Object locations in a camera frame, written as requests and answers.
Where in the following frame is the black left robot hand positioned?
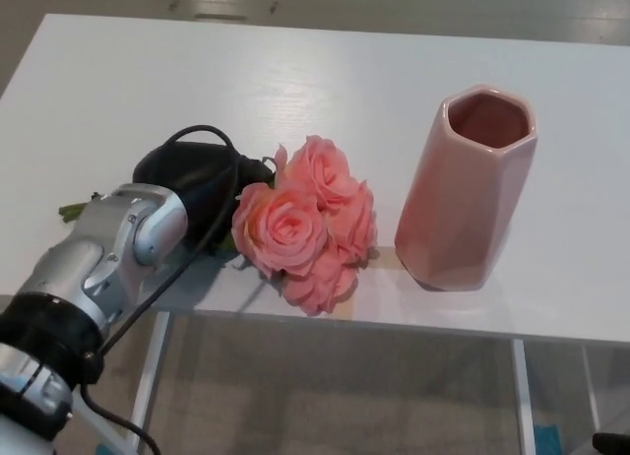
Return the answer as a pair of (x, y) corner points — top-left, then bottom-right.
(131, 139), (278, 253)

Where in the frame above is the teal floor marker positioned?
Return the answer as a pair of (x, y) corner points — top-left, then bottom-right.
(534, 422), (561, 455)

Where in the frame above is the white table leg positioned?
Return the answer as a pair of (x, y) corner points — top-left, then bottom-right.
(582, 345), (601, 420)
(511, 339), (536, 455)
(128, 311), (172, 455)

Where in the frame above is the pink artificial rose bouquet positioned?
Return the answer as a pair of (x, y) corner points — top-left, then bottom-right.
(57, 134), (380, 317)

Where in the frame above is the pink faceted ceramic vase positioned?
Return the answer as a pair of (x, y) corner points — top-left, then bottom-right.
(394, 83), (538, 293)

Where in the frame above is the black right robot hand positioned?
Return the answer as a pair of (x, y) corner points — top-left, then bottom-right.
(592, 431), (630, 455)

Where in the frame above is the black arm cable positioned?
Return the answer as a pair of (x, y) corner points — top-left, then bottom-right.
(77, 124), (243, 455)

